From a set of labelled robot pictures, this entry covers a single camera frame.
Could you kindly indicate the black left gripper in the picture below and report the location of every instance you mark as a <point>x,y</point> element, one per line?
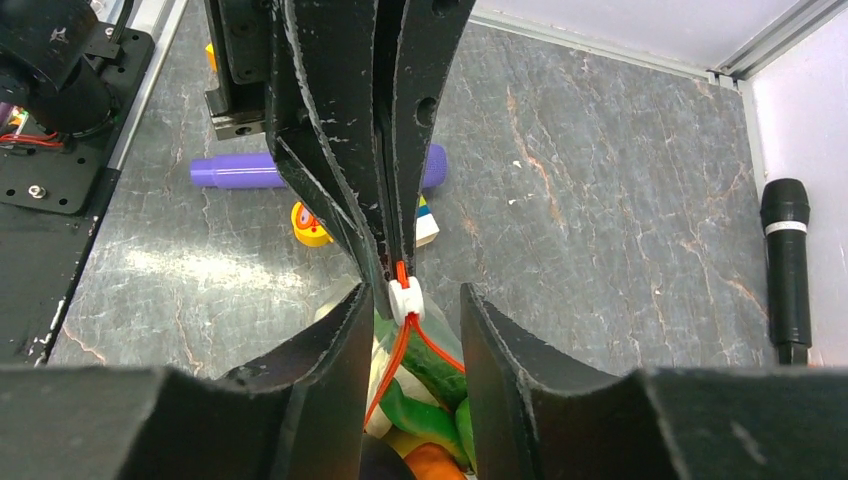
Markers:
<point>354,91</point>

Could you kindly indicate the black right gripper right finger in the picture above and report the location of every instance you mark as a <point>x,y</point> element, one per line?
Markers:
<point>538,413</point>

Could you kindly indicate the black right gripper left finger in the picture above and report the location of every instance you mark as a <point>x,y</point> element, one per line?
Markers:
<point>296,412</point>

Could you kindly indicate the green cucumber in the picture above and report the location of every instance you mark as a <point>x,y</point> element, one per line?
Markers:
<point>447,384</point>

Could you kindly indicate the green white cabbage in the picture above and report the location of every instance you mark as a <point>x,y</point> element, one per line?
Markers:
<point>408,406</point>

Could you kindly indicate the clear zip top bag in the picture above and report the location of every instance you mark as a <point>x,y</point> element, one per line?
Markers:
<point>384,339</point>

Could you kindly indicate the orange fruit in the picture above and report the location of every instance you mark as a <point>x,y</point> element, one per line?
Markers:
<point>430,461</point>

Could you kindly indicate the purple eggplant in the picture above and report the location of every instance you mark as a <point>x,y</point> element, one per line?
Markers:
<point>378,461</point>

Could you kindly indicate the yellow cheese wedge toy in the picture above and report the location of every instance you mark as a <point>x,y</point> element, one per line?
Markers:
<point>211,58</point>

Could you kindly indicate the purple toy stick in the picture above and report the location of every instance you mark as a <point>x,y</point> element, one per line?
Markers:
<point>258,171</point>

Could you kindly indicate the green blue white block stack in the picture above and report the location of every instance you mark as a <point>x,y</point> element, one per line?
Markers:
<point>426,226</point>

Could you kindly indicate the yellow red toy disc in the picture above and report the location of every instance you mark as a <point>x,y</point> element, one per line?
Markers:
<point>307,229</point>

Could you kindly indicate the black microphone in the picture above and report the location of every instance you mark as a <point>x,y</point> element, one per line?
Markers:
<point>785,214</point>

